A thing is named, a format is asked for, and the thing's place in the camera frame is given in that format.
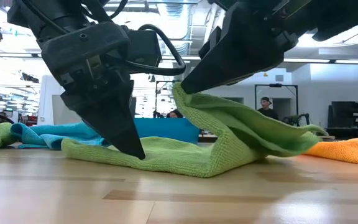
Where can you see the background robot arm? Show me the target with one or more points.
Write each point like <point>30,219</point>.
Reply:
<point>294,119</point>

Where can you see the blue microfiber towel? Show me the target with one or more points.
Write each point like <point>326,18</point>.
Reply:
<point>57,133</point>

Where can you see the person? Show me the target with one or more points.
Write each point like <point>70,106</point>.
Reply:
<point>175,114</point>
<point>269,113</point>

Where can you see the orange microfiber towel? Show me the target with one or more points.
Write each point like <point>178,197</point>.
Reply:
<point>350,151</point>

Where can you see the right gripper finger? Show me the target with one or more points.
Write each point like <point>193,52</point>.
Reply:
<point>235,56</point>
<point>211,40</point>

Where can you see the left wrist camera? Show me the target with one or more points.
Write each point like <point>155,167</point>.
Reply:
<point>145,49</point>

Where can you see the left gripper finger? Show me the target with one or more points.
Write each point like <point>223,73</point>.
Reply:
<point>110,118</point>

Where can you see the teal plastic bin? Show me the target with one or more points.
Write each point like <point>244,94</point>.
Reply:
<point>166,129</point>

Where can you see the black storage cabinet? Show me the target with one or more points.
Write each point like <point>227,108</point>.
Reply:
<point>350,118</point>

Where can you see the black metal frame stand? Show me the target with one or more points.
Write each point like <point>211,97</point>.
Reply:
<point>275,85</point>

